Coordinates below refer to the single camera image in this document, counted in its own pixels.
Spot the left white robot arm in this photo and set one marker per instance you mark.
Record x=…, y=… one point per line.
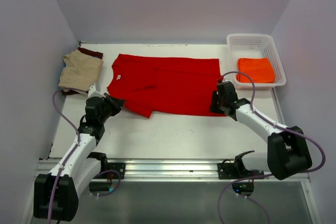
x=57, y=193

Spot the red t shirt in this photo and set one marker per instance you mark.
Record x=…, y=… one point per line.
x=165, y=84

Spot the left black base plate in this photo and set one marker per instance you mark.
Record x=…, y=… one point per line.
x=116, y=166

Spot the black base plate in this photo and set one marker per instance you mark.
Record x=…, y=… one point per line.
x=116, y=166
x=230, y=169

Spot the white plastic basket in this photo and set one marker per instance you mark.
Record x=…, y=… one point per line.
x=256, y=46

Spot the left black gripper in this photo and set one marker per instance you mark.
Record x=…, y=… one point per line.
x=116, y=104

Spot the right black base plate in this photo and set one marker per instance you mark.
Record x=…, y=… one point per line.
x=230, y=169

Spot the folded orange t shirt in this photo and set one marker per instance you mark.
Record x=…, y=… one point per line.
x=259, y=70

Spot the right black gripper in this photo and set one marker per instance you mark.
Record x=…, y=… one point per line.
x=213, y=108

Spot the aluminium mounting rail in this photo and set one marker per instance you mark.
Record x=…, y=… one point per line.
x=160, y=170

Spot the folded beige t shirt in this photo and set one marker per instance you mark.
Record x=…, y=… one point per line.
x=80, y=73

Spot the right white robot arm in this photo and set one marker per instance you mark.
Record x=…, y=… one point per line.
x=287, y=151

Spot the folded maroon t shirt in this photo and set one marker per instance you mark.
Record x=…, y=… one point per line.
x=92, y=52

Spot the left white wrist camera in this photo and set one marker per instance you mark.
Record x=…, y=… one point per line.
x=94, y=91

